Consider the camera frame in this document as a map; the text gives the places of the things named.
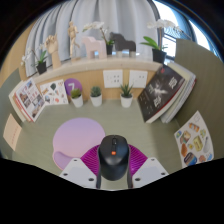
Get white wall socket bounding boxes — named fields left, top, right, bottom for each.
left=102, top=69, right=124, bottom=89
left=128, top=69, right=149, bottom=89

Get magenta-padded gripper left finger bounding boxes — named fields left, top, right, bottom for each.
left=59, top=145, right=103, bottom=190

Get dark-framed window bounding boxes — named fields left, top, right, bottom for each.
left=154, top=0, right=214, bottom=58

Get green desk partition panel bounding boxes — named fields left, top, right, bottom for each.
left=173, top=38, right=224, bottom=161
left=0, top=68, right=24, bottom=158

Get black computer mouse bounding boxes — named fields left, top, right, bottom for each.
left=97, top=134, right=130, bottom=182

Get colourful sticker sheet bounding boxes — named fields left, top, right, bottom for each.
left=173, top=110, right=215, bottom=169

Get small succulent in white pot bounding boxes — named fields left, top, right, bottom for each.
left=119, top=83, right=134, bottom=109
left=89, top=85, right=103, bottom=108
left=69, top=88, right=84, bottom=108

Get wooden desk back ledge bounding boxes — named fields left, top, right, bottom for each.
left=33, top=56, right=164, bottom=101

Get wooden hand model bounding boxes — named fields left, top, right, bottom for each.
left=44, top=33, right=63, bottom=70

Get white book stack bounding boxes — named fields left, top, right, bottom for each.
left=159, top=61, right=198, bottom=124

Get black horse figure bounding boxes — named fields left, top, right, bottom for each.
left=109, top=31, right=137, bottom=58

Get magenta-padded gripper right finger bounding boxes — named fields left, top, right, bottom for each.
left=127, top=144, right=170, bottom=189

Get white sticker sheet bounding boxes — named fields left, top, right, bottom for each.
left=39, top=78, right=70, bottom=107

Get red-edged picture magazine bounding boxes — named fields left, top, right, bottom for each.
left=13, top=77, right=46, bottom=123

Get beige card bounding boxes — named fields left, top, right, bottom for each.
left=2, top=113, right=23, bottom=152

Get wooden artist mannequin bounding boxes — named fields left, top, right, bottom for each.
left=67, top=20, right=82, bottom=60

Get white leaning books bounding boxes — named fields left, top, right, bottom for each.
left=8, top=81, right=26, bottom=123

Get black book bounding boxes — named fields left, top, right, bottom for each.
left=137, top=65, right=186, bottom=124

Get purple mouse pad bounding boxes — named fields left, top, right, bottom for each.
left=52, top=117, right=106, bottom=172

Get grey curtain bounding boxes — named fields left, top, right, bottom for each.
left=24, top=0, right=161, bottom=68

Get round purple number sign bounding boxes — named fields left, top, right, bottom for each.
left=63, top=78, right=83, bottom=98

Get pink horse figure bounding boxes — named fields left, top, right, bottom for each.
left=81, top=35, right=108, bottom=60

